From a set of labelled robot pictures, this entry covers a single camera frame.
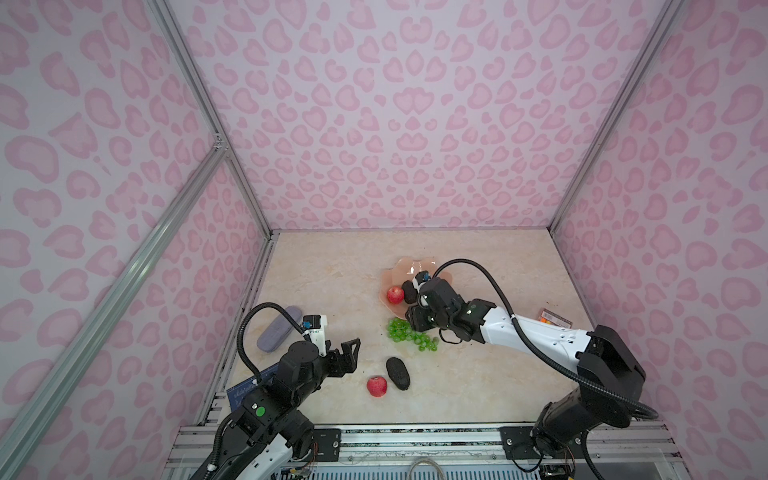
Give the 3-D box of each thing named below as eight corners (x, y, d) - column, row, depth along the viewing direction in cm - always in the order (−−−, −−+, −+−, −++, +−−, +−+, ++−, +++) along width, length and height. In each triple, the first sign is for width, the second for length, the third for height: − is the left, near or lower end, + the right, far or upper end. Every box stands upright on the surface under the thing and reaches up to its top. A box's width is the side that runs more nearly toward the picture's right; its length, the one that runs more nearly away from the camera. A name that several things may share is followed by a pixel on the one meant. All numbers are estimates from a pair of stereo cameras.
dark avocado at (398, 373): (396, 394, 82) (396, 390, 79) (384, 365, 88) (384, 360, 85) (413, 387, 84) (413, 382, 81) (400, 359, 89) (400, 353, 86)
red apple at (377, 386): (368, 397, 82) (366, 392, 79) (369, 381, 85) (367, 376, 81) (387, 397, 82) (386, 392, 79) (387, 381, 85) (387, 376, 81)
